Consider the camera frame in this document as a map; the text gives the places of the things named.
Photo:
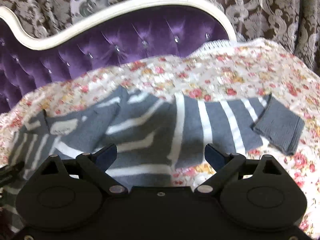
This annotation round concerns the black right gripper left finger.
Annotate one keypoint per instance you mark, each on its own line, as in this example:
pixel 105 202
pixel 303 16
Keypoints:
pixel 95 167

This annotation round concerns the purple tufted headboard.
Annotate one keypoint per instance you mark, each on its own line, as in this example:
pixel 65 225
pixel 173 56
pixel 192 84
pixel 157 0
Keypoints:
pixel 119 34

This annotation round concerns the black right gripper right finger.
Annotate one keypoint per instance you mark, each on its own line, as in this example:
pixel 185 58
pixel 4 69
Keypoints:
pixel 226 167

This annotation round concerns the floral bedspread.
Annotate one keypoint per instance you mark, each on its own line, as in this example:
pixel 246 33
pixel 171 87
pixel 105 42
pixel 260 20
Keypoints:
pixel 252 69

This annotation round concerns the grey white striped cardigan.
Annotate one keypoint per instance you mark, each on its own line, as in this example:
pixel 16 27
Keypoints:
pixel 153 136

